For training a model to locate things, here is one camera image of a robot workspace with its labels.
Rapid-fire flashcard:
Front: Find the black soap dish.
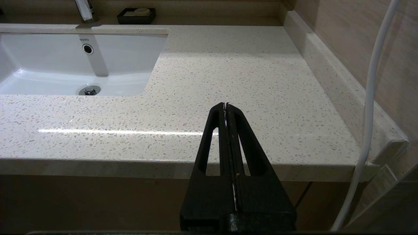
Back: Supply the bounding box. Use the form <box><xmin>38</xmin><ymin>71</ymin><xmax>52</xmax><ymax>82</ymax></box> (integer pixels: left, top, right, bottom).
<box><xmin>117</xmin><ymin>8</ymin><xmax>156</xmax><ymax>25</ymax></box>

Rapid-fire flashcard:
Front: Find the chrome faucet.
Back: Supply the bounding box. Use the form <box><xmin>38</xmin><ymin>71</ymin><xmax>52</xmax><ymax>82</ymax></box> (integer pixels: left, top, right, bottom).
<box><xmin>74</xmin><ymin>0</ymin><xmax>100</xmax><ymax>24</ymax></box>

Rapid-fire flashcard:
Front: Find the chrome drain stopper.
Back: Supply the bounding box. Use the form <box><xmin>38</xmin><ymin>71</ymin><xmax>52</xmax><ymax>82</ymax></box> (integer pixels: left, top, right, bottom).
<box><xmin>78</xmin><ymin>85</ymin><xmax>101</xmax><ymax>96</ymax></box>

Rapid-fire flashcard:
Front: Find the white cable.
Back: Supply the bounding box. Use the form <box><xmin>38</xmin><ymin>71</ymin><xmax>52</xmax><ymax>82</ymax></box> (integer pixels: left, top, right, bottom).
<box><xmin>331</xmin><ymin>0</ymin><xmax>401</xmax><ymax>231</ymax></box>

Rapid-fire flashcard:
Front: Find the round beige soap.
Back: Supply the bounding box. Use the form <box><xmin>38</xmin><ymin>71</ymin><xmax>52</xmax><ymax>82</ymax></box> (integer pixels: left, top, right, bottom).
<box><xmin>123</xmin><ymin>8</ymin><xmax>151</xmax><ymax>17</ymax></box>

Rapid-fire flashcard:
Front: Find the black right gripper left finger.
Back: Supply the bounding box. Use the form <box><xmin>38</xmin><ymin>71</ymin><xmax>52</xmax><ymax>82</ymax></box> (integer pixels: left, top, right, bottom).
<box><xmin>180</xmin><ymin>103</ymin><xmax>236</xmax><ymax>215</ymax></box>

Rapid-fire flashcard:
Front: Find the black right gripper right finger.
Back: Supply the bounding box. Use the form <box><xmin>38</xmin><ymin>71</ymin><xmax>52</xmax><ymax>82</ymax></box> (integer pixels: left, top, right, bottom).
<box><xmin>226</xmin><ymin>103</ymin><xmax>297</xmax><ymax>215</ymax></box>

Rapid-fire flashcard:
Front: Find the white ceramic sink basin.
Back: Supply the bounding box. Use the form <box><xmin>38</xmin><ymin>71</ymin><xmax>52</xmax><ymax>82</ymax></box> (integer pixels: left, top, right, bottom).
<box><xmin>0</xmin><ymin>33</ymin><xmax>169</xmax><ymax>97</ymax></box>

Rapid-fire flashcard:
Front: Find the wooden vanity cabinet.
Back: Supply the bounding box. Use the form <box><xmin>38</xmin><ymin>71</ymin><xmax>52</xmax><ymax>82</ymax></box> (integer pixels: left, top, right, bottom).
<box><xmin>0</xmin><ymin>175</ymin><xmax>360</xmax><ymax>233</ymax></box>

